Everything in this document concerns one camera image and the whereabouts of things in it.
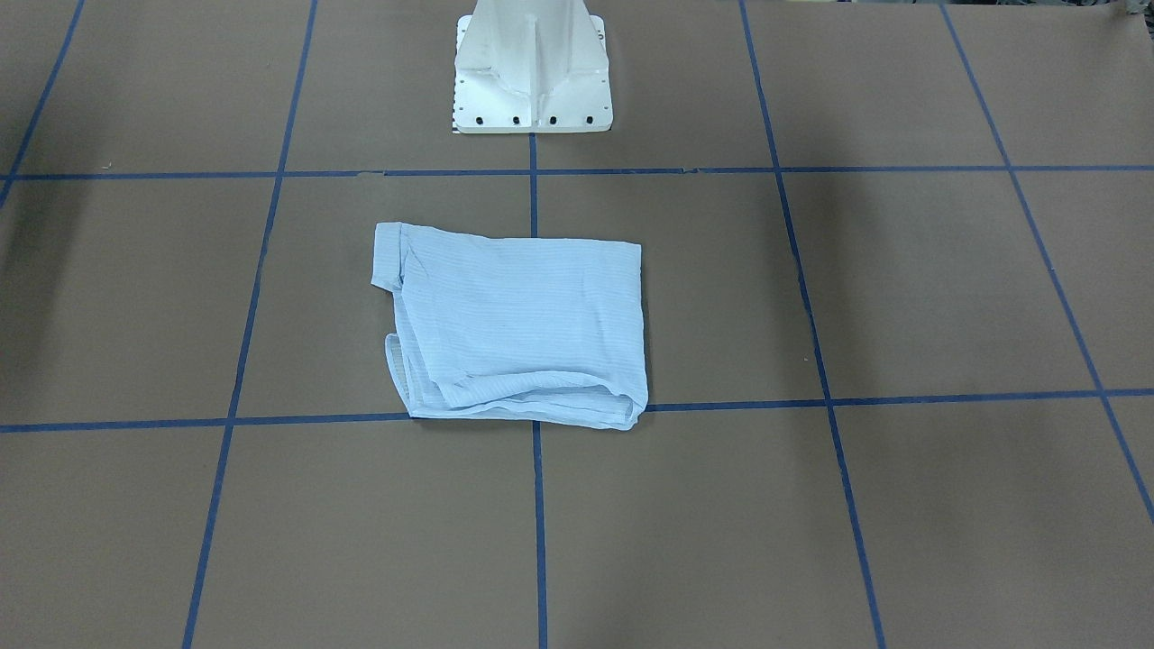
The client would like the light blue button shirt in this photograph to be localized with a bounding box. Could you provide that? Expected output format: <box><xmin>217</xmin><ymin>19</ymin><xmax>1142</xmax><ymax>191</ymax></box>
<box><xmin>370</xmin><ymin>222</ymin><xmax>649</xmax><ymax>431</ymax></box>

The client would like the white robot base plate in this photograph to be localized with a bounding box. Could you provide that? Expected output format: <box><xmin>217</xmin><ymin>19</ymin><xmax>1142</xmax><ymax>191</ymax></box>
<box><xmin>451</xmin><ymin>1</ymin><xmax>614</xmax><ymax>134</ymax></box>

